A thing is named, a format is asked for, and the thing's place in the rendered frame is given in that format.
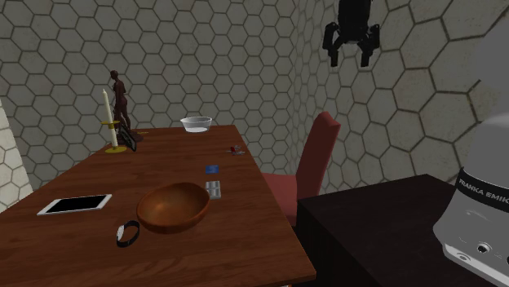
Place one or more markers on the clear glass bowl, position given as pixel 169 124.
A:
pixel 196 124

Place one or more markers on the black picture frame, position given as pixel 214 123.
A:
pixel 129 139

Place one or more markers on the white candle on yellow holder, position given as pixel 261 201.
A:
pixel 111 125

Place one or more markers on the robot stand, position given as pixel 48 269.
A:
pixel 370 222

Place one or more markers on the small blue card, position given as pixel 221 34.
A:
pixel 212 169

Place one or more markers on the brown wooden bowl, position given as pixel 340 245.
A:
pixel 173 206

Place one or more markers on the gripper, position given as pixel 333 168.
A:
pixel 354 20

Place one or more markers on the brown wooden table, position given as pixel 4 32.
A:
pixel 187 254

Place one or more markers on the dark brown human figure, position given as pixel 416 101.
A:
pixel 120 103

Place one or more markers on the small red and grey object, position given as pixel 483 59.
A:
pixel 235 150

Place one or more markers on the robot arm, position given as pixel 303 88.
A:
pixel 481 167

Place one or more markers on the black wristwatch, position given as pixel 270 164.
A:
pixel 128 233

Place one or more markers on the white tablet with black screen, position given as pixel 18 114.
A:
pixel 74 204

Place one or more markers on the red chair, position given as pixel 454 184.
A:
pixel 314 159

